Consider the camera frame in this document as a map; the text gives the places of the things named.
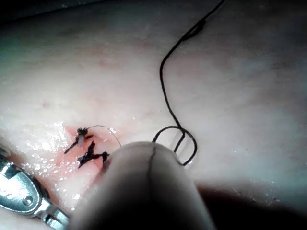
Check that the left arm needle driver jaw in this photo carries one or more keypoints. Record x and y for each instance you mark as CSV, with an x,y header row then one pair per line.
x,y
49,221
60,213

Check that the left arm needle driver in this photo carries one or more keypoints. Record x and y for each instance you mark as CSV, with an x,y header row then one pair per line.
x,y
19,187

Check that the dark right arm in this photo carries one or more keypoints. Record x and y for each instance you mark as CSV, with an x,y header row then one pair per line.
x,y
141,191

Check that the black stitching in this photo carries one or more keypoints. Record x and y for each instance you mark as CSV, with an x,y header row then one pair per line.
x,y
87,157

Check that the curved needle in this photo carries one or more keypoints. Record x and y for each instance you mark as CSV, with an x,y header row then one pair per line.
x,y
110,130

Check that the black thread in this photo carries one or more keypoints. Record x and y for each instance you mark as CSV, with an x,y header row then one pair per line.
x,y
165,91

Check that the tissue pad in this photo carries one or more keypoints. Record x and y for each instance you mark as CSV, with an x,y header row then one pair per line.
x,y
235,100

